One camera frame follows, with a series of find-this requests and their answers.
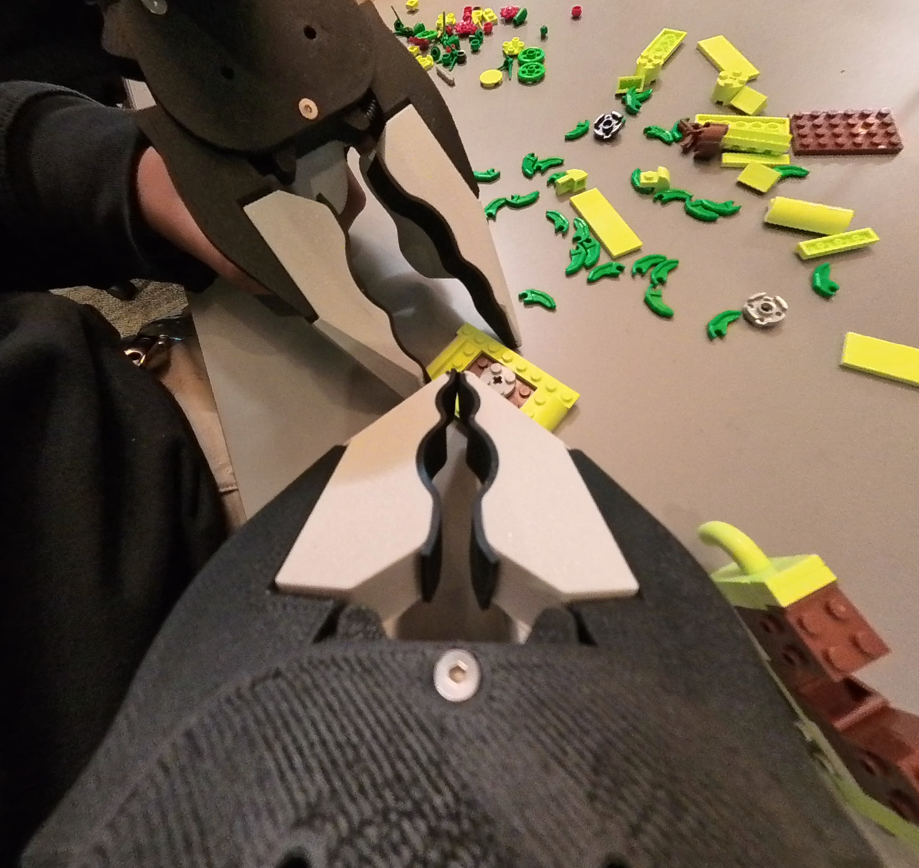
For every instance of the scatter of green leaf pieces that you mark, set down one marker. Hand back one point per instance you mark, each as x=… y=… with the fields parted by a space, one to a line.
x=538 y=299

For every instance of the stack of lime bricks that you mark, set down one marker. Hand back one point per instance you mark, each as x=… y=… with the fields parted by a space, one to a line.
x=754 y=134

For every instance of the small lime stud piece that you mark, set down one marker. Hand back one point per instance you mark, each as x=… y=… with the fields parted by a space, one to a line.
x=655 y=177

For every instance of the large brown studded plate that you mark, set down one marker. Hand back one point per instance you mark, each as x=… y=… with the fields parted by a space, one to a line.
x=847 y=132

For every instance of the lime smooth tile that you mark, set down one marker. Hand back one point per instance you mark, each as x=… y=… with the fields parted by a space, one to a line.
x=726 y=56

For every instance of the large lime half-round brick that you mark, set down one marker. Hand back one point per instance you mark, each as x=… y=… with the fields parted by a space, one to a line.
x=808 y=214

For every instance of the small lime brick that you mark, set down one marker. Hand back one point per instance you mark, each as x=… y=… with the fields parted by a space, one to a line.
x=729 y=85

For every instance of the long lime tile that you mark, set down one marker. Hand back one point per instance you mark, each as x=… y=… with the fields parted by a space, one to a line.
x=605 y=220
x=879 y=358

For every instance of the person's left hand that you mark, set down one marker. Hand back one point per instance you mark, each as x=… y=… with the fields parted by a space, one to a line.
x=179 y=222

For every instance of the brown stump piece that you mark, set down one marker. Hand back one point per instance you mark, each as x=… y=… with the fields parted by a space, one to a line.
x=698 y=137

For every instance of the grey round plate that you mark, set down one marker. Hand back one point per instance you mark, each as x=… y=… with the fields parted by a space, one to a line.
x=765 y=309

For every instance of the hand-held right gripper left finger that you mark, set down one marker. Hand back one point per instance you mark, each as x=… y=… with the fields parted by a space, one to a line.
x=359 y=523

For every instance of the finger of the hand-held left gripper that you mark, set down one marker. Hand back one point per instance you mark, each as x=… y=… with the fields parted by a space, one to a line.
x=445 y=193
x=309 y=250

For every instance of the lime rounded corner piece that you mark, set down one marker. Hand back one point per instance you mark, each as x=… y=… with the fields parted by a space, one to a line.
x=574 y=180

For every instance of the small lime square tile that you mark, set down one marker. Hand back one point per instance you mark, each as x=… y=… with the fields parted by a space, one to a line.
x=750 y=99
x=759 y=176

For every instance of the person's left forearm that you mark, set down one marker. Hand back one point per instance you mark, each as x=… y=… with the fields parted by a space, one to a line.
x=72 y=186

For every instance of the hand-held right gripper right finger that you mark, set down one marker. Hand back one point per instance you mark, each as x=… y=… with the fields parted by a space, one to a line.
x=560 y=523

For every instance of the pile of small flower pieces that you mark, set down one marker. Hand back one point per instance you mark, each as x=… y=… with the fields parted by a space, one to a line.
x=492 y=78

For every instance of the brown and lime brick assembly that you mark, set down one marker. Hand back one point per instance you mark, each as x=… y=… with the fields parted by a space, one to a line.
x=549 y=390

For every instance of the dark round plate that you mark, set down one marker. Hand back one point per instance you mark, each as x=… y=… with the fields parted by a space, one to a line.
x=609 y=125

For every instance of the person's black clothing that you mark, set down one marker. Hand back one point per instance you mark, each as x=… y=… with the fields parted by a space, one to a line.
x=86 y=523

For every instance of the brown and lime trunk build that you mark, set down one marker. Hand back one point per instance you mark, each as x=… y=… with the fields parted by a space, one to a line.
x=833 y=631

